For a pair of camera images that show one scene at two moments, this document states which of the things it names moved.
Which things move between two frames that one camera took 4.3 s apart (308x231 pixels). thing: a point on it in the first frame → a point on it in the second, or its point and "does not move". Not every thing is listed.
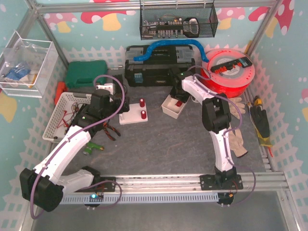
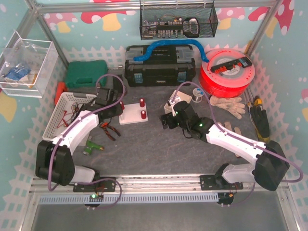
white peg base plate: x=134 y=115 does not move
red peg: x=143 y=114 does not move
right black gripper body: x=179 y=96 → x=165 y=121
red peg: x=142 y=102 does not move
